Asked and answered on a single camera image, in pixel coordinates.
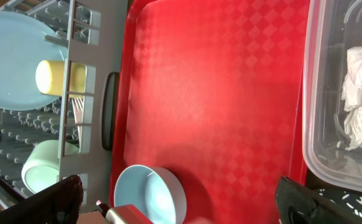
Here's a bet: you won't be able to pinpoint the clear plastic bin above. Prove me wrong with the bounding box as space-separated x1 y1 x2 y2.
302 1 362 192

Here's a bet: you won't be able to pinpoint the black plastic tray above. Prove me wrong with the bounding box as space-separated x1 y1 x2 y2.
305 170 362 218

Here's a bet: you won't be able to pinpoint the red plastic tray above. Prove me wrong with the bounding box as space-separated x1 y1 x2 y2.
110 0 309 223

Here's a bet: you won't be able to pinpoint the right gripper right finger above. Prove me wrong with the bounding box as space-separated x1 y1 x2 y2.
276 177 362 224

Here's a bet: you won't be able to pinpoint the white plastic fork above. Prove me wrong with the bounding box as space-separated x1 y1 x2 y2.
71 96 83 144

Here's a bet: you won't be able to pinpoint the yellow plastic cup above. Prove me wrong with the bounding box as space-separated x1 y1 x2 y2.
35 60 86 96

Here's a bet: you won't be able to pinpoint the small blue food bowl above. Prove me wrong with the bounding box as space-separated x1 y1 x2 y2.
113 165 187 224

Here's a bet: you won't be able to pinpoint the light blue plate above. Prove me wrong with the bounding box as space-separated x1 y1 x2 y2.
0 11 68 111

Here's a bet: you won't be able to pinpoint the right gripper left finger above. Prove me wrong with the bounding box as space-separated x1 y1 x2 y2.
0 175 83 224

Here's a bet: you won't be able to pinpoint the light green bowl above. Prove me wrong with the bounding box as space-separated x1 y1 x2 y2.
21 139 80 194

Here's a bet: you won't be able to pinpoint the spilled rice and food scraps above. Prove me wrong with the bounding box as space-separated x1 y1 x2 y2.
317 188 362 218

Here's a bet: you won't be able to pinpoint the grey dishwasher rack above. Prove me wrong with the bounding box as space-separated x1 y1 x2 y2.
0 0 128 213

